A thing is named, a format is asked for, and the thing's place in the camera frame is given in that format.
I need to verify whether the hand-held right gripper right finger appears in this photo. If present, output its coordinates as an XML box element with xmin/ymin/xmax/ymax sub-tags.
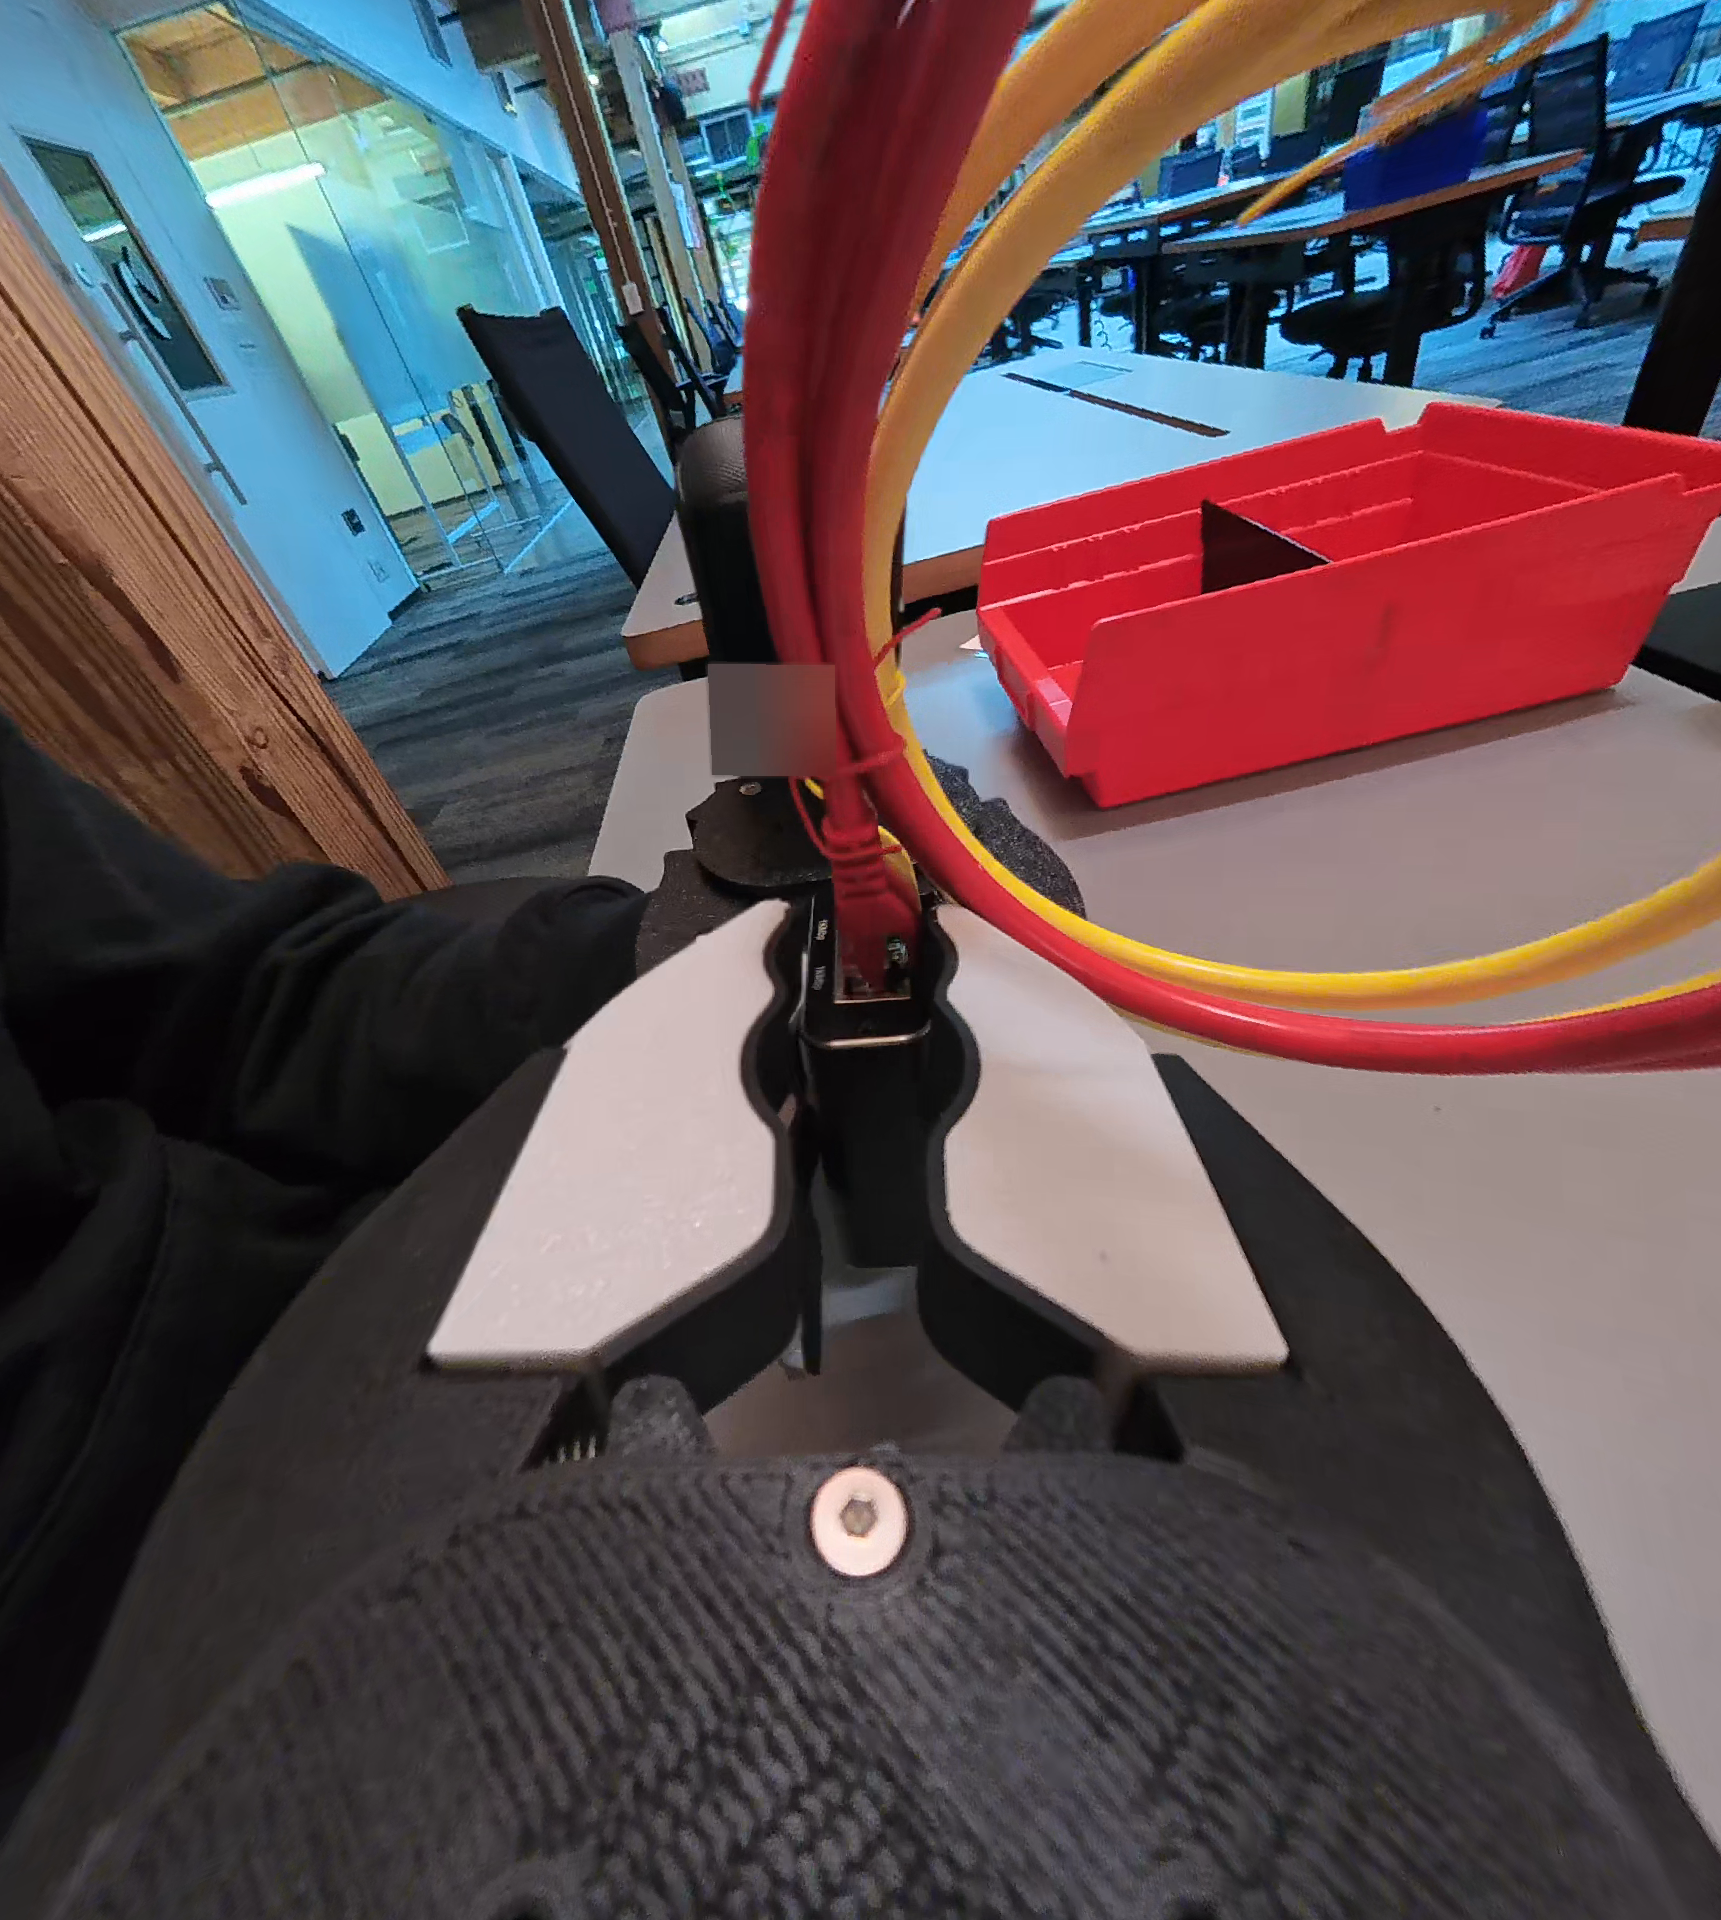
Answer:
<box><xmin>917</xmin><ymin>906</ymin><xmax>1292</xmax><ymax>1416</ymax></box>

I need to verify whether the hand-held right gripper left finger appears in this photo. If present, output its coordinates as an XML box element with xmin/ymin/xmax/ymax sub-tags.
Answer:
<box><xmin>423</xmin><ymin>895</ymin><xmax>824</xmax><ymax>1409</ymax></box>

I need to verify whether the red ethernet cable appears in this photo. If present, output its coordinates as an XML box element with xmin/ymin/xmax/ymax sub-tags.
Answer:
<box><xmin>741</xmin><ymin>0</ymin><xmax>1721</xmax><ymax>1073</ymax></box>

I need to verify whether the yellow ethernet cable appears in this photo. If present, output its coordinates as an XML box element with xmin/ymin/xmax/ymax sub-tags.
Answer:
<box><xmin>861</xmin><ymin>0</ymin><xmax>1721</xmax><ymax>1009</ymax></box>

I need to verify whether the black ethernet port box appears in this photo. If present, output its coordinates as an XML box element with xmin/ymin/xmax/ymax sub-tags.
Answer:
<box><xmin>794</xmin><ymin>895</ymin><xmax>954</xmax><ymax>1374</ymax></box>

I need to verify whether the person's left forearm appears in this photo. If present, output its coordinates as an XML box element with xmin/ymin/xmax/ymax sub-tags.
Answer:
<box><xmin>170</xmin><ymin>865</ymin><xmax>652</xmax><ymax>1201</ymax></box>

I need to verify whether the grey desk with wooden edge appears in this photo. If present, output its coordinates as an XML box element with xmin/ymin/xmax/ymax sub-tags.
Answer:
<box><xmin>621</xmin><ymin>348</ymin><xmax>1498</xmax><ymax>678</ymax></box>

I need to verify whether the black bin divider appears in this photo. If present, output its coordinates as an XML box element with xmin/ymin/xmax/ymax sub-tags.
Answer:
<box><xmin>1197</xmin><ymin>497</ymin><xmax>1330</xmax><ymax>599</ymax></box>

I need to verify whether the red storage bin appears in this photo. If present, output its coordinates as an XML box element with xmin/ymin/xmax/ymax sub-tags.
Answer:
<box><xmin>976</xmin><ymin>396</ymin><xmax>1721</xmax><ymax>810</ymax></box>

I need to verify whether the person's black-clad torso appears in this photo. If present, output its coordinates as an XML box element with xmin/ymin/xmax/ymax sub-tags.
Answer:
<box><xmin>0</xmin><ymin>629</ymin><xmax>532</xmax><ymax>1920</ymax></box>

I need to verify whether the wooden pillar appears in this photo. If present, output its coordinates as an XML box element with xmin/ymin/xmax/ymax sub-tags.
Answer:
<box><xmin>0</xmin><ymin>59</ymin><xmax>449</xmax><ymax>902</ymax></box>

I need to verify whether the blue storage bin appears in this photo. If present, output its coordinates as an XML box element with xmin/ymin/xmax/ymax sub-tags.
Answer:
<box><xmin>1341</xmin><ymin>103</ymin><xmax>1492</xmax><ymax>212</ymax></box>

